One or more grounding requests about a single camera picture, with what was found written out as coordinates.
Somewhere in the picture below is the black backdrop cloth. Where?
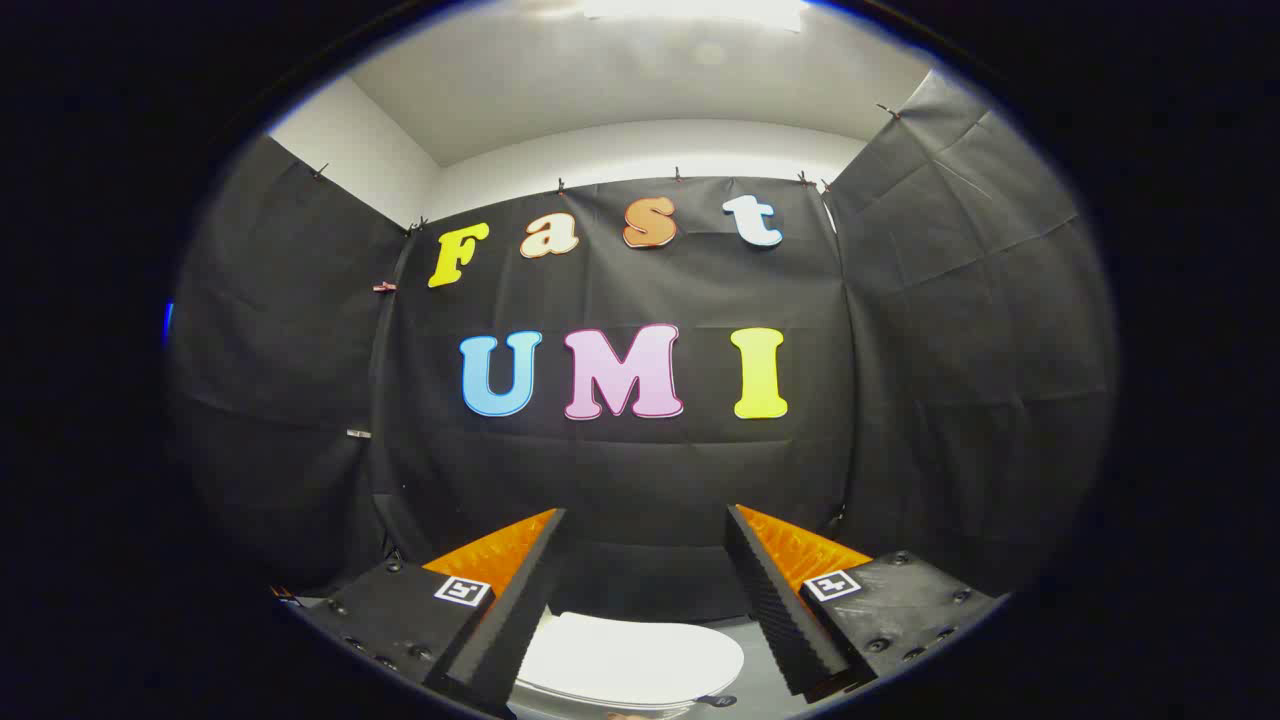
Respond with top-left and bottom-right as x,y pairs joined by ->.
165,70 -> 1117,626

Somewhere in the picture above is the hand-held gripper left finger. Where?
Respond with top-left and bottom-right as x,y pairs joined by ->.
285,509 -> 568,719

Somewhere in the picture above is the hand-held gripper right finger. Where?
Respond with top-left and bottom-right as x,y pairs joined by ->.
727,504 -> 1004,698

